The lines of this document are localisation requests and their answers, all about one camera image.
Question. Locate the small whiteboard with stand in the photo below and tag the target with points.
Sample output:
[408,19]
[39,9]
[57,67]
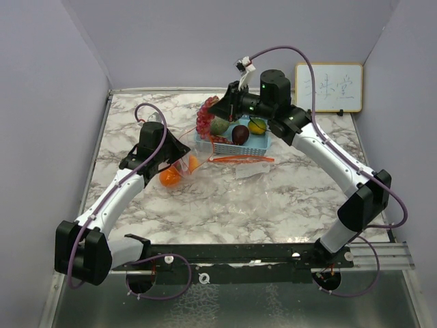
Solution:
[338,87]

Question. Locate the red grape bunch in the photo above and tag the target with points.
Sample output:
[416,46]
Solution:
[203,123]

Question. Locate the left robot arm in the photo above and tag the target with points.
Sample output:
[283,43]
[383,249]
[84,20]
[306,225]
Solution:
[82,248]

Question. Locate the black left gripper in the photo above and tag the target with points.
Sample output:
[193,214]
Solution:
[179,149]

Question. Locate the clear zip bag orange zipper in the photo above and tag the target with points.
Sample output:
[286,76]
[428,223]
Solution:
[201,151]

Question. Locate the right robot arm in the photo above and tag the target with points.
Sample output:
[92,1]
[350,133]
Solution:
[365,189]

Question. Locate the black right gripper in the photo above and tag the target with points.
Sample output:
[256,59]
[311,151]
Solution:
[223,108]

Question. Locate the orange fruit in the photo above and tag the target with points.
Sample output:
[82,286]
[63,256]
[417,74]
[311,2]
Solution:
[169,177]

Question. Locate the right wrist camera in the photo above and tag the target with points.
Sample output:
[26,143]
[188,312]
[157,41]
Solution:
[246,68]

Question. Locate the pink peach with leaf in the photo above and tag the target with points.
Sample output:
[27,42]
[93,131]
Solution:
[193,163]

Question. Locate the dark red apple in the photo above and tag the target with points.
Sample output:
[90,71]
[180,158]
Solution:
[240,134]

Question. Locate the green netted melon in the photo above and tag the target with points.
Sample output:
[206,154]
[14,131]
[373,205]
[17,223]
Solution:
[219,126]

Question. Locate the bright red apple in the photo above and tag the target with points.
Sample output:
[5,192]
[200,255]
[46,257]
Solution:
[178,167]

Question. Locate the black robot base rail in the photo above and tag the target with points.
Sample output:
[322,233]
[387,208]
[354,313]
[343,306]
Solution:
[233,263]

